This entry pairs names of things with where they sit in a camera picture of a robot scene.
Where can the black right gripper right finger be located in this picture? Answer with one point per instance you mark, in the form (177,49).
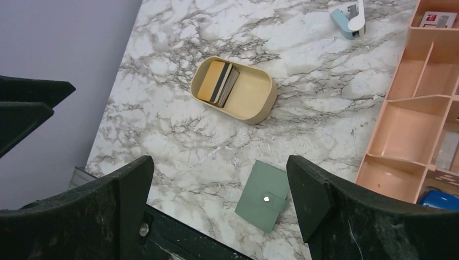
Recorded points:
(339,219)

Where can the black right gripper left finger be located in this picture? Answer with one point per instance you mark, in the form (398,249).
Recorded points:
(97,220)

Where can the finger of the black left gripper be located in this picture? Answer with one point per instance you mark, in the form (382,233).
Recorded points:
(50,92)
(19,119)

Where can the green card holder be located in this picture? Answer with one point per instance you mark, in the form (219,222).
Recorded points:
(263,198)

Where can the stack of silver cards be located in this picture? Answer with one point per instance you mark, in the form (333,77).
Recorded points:
(218,83)

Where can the blue object in organizer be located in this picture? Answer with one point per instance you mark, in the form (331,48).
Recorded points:
(439,200)

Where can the orange plastic file organizer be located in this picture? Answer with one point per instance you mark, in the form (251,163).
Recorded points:
(409,152)

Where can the beige oval tray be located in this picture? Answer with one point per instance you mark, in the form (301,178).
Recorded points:
(252,97)

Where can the light blue small stapler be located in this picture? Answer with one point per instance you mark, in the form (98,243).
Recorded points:
(350,22)

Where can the red white small box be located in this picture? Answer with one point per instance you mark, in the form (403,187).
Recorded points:
(437,19)

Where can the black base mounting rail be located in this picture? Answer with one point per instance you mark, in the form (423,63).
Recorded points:
(164,237)

